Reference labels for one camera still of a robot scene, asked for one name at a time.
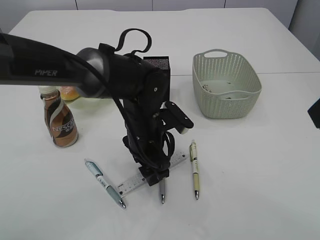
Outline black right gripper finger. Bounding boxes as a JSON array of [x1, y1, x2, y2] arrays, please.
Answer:
[[307, 98, 320, 129]]

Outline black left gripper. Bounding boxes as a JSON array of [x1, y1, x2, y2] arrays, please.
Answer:
[[123, 100, 175, 186]]

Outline clear plastic ruler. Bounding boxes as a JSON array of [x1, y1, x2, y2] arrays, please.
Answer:
[[116, 151, 190, 198]]

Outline brown Nescafe coffee bottle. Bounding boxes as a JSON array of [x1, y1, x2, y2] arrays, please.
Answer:
[[38, 86, 79, 148]]

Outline sugared bread roll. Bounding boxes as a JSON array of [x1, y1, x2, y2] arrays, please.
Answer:
[[58, 86, 80, 102]]

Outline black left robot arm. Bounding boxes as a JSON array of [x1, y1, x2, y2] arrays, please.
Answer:
[[0, 31, 175, 186]]

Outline olive green ballpoint pen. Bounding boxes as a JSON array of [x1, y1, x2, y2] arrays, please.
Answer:
[[189, 139, 200, 200]]

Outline blue grey ballpoint pen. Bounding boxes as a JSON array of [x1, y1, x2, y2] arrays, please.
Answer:
[[84, 158, 127, 209]]

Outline green plastic woven basket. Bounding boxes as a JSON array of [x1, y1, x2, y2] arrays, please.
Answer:
[[192, 49, 262, 119]]

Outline green wavy glass plate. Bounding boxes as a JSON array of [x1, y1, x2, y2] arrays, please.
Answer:
[[66, 97, 112, 111]]

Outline black mesh pen holder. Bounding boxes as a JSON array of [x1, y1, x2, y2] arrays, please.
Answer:
[[143, 56, 171, 103]]

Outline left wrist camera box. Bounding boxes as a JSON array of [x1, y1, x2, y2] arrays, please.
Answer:
[[160, 101, 194, 135]]

